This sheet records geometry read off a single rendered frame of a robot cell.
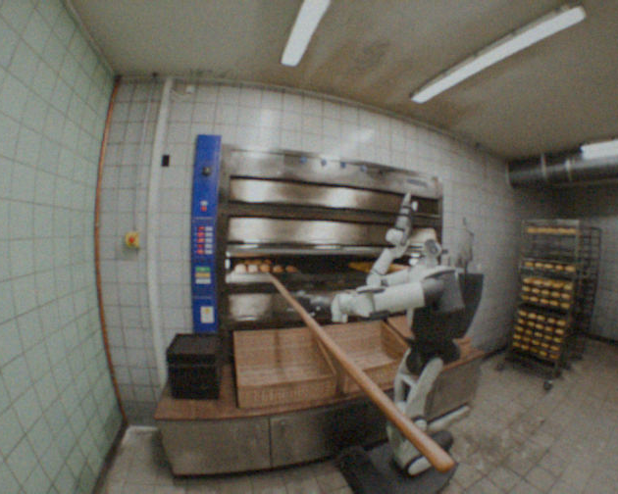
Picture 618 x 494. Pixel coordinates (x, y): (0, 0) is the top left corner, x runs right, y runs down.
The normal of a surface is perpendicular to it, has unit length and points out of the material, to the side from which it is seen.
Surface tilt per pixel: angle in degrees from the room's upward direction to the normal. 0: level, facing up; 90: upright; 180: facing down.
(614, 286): 90
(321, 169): 90
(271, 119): 90
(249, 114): 90
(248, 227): 70
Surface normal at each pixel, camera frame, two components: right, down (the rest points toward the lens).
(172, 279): 0.31, 0.06
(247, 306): 0.30, -0.29
